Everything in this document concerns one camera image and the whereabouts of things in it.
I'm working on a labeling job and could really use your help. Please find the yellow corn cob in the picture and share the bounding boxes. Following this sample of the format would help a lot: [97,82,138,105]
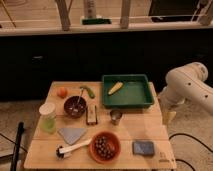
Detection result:
[108,82,123,95]

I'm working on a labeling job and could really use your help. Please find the dark brown bowl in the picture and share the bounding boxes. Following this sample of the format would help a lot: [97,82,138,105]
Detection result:
[64,96,87,119]

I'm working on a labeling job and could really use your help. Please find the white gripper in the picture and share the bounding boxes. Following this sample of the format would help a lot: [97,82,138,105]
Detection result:
[160,99,176,127]

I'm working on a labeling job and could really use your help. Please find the metal spoon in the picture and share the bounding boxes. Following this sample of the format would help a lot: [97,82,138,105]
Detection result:
[74,87,84,112]

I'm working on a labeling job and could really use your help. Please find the jar with green liquid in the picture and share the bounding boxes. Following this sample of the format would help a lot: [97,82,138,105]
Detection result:
[39,102,56,134]

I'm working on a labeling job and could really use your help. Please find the green base white post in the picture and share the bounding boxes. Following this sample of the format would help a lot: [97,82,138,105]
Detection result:
[82,0,111,25]

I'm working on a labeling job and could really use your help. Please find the small metal cup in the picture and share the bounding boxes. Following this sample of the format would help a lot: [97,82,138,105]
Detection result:
[110,110,122,125]

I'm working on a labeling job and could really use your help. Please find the orange fruit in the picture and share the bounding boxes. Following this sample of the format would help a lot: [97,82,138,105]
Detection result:
[57,87,68,98]

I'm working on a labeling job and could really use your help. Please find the orange bowl with nuts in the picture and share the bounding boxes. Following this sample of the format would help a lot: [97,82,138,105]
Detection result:
[89,131,121,164]

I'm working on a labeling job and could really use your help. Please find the green plastic tray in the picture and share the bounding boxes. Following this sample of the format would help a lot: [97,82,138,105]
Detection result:
[102,74,154,108]

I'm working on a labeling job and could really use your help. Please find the black pole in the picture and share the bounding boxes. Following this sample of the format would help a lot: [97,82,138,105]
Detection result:
[10,122,24,171]

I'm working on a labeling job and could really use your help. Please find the white dish brush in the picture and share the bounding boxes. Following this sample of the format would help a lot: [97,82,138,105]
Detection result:
[56,139,91,159]

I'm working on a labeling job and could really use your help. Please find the black cable on floor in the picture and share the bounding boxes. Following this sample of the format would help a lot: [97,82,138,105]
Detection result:
[168,132,213,171]

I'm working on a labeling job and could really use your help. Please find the grey triangular cloth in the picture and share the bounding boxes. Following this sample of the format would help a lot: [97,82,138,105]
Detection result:
[58,128,86,145]

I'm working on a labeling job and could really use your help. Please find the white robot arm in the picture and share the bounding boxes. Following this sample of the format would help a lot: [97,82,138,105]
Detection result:
[158,62,213,126]

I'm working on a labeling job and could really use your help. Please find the blue sponge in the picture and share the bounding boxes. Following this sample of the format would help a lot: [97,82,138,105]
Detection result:
[132,141,155,156]

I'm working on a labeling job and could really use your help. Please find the small brown wooden box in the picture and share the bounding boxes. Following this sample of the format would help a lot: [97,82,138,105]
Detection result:
[86,105,98,125]

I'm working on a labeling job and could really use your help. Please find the wooden folding table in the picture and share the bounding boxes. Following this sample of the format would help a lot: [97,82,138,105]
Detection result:
[24,82,177,170]

